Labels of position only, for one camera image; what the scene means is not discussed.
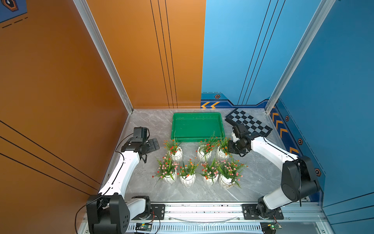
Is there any red flower pot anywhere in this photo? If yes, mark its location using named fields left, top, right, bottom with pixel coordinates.
left=164, top=139, right=183, bottom=162
left=197, top=136, right=219, bottom=162
left=200, top=158, right=220, bottom=186

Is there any orange flower pot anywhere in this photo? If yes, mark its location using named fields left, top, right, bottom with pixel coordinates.
left=216, top=137, right=232, bottom=161
left=179, top=159, right=200, bottom=187

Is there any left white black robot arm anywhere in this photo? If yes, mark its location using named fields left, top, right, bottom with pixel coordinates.
left=86, top=137, right=160, bottom=234

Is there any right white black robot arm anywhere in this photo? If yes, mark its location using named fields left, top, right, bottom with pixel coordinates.
left=228, top=132, right=320, bottom=219

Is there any green plastic storage tray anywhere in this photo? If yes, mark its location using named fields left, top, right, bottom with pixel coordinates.
left=170, top=112, right=225, bottom=142

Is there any pink flower pot front left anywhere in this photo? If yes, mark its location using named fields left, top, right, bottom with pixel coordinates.
left=153, top=155, right=179, bottom=184

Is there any pink flower pot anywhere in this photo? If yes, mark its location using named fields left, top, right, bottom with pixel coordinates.
left=218, top=158, right=247, bottom=189
left=153, top=155, right=179, bottom=184

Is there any pink flower pot front right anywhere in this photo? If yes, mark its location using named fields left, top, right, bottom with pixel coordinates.
left=218, top=158, right=247, bottom=189

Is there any black white chessboard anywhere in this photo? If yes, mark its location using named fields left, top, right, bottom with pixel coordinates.
left=225, top=108, right=273, bottom=137

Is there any left green circuit board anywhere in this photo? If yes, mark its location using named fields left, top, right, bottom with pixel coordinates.
left=134, top=223, right=153, bottom=234

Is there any green circuit board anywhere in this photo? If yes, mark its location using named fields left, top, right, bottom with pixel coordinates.
left=134, top=223, right=153, bottom=234
left=260, top=223, right=282, bottom=234

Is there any right green circuit board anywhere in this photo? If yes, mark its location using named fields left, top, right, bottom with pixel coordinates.
left=260, top=223, right=282, bottom=234

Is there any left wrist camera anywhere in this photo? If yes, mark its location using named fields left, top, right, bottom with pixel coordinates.
left=133, top=127, right=150, bottom=141

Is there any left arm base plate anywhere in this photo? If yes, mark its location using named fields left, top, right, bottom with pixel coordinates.
left=128, top=204, right=166, bottom=220

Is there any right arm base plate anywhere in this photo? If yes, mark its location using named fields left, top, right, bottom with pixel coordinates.
left=242, top=203, right=284, bottom=220

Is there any aluminium front rail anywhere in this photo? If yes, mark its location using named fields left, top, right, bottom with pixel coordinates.
left=151, top=202, right=327, bottom=223

